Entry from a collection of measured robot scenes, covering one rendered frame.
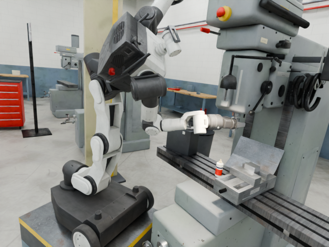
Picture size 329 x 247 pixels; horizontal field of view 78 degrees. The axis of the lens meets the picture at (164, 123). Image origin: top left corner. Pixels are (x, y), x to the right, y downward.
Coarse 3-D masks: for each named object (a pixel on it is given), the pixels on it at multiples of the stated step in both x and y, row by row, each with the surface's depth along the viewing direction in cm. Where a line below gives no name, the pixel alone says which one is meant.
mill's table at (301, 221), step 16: (176, 160) 144; (192, 160) 142; (208, 160) 145; (192, 176) 132; (208, 176) 122; (272, 192) 111; (240, 208) 106; (256, 208) 99; (272, 208) 98; (288, 208) 98; (304, 208) 99; (272, 224) 93; (288, 224) 87; (304, 224) 88; (320, 224) 89; (288, 240) 88; (304, 240) 83; (320, 240) 80
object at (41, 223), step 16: (48, 208) 156; (32, 224) 139; (48, 224) 140; (144, 224) 148; (32, 240) 138; (48, 240) 128; (64, 240) 129; (112, 240) 132; (128, 240) 133; (144, 240) 147
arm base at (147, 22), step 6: (144, 6) 107; (150, 6) 107; (138, 12) 106; (144, 12) 106; (150, 12) 106; (138, 18) 106; (150, 18) 105; (144, 24) 105; (150, 24) 105; (150, 30) 109
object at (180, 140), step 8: (192, 128) 148; (168, 136) 159; (176, 136) 153; (184, 136) 148; (192, 136) 147; (168, 144) 160; (176, 144) 154; (184, 144) 149; (192, 144) 149; (184, 152) 150; (192, 152) 152
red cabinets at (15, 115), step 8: (0, 80) 414; (8, 80) 426; (16, 80) 439; (0, 88) 400; (8, 88) 406; (16, 88) 412; (0, 96) 403; (8, 96) 409; (16, 96) 415; (0, 104) 406; (8, 104) 412; (16, 104) 419; (0, 112) 410; (8, 112) 416; (16, 112) 422; (0, 120) 412; (8, 120) 419; (16, 120) 426; (24, 120) 465
